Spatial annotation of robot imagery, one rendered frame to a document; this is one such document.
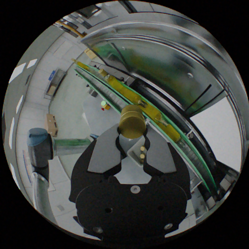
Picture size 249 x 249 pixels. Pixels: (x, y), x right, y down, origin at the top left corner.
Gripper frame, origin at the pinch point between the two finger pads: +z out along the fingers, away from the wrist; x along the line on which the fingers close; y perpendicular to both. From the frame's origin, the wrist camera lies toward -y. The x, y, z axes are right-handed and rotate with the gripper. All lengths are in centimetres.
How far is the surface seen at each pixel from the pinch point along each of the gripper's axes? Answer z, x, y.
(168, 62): 13.9, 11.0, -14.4
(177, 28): 1.3, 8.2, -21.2
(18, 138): -5, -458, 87
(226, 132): -2.6, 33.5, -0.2
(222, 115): -0.2, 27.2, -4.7
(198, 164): 8, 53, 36
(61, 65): 398, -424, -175
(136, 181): 18, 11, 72
